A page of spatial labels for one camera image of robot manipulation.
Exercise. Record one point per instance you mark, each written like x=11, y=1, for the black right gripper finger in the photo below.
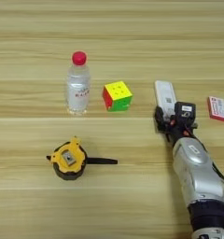
x=159, y=119

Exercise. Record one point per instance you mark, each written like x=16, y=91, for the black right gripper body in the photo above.
x=176, y=129

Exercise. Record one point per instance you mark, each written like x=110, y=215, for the long white box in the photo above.
x=164, y=93

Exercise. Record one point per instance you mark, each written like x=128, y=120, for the red and white card box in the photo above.
x=217, y=108

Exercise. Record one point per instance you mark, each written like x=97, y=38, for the yellow green red puzzle cube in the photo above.
x=118, y=91

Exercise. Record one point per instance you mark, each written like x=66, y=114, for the clear water bottle red cap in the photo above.
x=77, y=87

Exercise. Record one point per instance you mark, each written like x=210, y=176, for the yellow black tape measure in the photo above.
x=69, y=158

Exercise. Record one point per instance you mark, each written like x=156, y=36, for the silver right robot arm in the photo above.
x=198, y=174

